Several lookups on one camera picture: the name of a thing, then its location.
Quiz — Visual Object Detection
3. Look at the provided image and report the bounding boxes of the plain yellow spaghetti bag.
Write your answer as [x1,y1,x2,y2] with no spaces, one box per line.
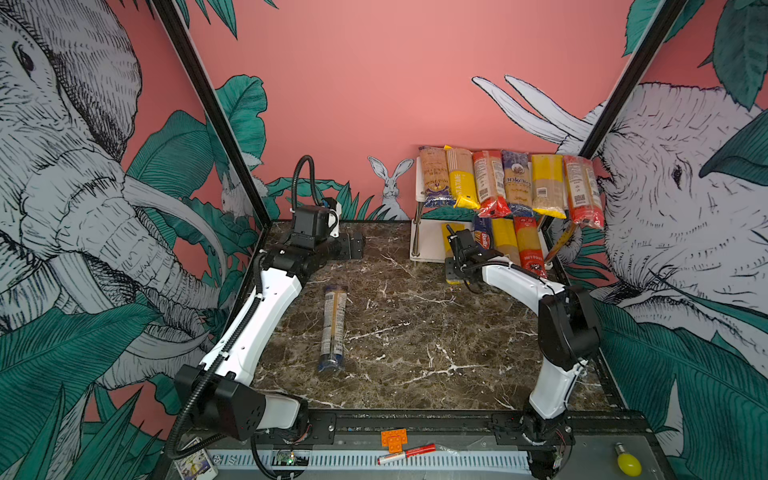
[491,218,521,266]

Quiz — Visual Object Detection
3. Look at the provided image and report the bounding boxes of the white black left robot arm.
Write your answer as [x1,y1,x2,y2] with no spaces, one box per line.
[165,199,364,460]

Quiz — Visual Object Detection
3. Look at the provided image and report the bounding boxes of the yellow light bulb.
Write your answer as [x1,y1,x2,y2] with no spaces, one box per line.
[614,443,643,478]

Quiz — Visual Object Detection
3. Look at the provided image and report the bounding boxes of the blue Barilla spaghetti box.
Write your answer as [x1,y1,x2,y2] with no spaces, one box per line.
[473,216,493,250]

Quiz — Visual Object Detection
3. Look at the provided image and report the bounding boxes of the orange plastic block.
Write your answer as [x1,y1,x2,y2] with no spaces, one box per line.
[380,429,408,454]

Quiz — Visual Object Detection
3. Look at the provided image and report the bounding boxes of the white two-tier shelf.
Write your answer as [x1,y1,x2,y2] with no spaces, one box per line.
[410,157,583,264]

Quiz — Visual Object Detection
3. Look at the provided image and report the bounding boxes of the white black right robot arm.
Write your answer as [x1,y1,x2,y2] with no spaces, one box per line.
[446,226,602,445]

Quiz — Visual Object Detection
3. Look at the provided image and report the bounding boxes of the clear blue-end spaghetti bag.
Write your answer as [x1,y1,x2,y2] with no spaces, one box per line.
[318,285,348,372]

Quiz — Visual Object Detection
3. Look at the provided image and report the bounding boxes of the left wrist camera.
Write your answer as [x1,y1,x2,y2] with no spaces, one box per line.
[323,197,341,238]

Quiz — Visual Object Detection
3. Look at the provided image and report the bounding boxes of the yellow-top spaghetti bag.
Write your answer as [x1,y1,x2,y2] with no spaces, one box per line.
[530,154,566,219]

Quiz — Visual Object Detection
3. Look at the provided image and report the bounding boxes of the red white marker pen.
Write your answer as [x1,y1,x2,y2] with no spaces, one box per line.
[377,443,437,466]

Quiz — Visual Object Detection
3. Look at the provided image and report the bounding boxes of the red double spaghetti bag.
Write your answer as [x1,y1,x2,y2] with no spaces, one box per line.
[563,155,605,230]

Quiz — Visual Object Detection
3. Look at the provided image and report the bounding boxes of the blue portrait spaghetti bag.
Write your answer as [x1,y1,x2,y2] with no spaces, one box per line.
[501,150,534,218]

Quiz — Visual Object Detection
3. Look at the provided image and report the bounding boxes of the yellow-end spaghetti bag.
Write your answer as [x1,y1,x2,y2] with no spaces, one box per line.
[444,146,481,210]

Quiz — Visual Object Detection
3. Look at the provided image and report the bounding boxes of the white perforated cable tray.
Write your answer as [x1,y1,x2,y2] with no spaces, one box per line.
[209,449,532,475]

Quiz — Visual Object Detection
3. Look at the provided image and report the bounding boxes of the red yellow narrow spaghetti bag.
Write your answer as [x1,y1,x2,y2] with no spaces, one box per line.
[513,217,548,279]

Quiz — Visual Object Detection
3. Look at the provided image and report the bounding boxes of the yellow label spaghetti bag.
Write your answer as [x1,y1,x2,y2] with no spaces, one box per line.
[441,223,468,286]

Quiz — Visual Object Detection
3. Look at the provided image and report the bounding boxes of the blue-bottom spaghetti bag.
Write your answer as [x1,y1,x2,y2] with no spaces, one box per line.
[419,146,455,208]

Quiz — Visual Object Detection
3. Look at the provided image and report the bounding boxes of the card box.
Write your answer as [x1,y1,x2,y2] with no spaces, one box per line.
[174,449,218,480]

